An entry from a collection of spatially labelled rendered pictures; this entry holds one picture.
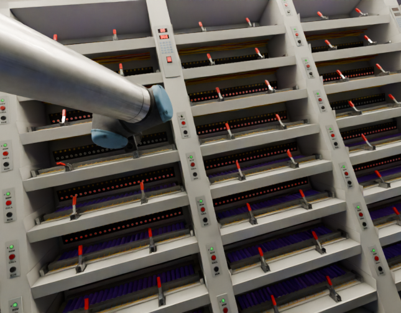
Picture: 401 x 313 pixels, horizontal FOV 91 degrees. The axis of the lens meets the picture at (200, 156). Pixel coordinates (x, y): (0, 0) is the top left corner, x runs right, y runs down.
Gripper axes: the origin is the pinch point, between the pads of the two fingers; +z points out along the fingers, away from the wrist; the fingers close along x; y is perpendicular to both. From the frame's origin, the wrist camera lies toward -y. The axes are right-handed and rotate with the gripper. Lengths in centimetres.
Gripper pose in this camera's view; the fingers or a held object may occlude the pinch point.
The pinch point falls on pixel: (135, 144)
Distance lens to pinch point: 93.2
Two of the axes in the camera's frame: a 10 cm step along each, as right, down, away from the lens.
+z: -0.8, 3.9, 9.2
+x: -9.7, 2.0, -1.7
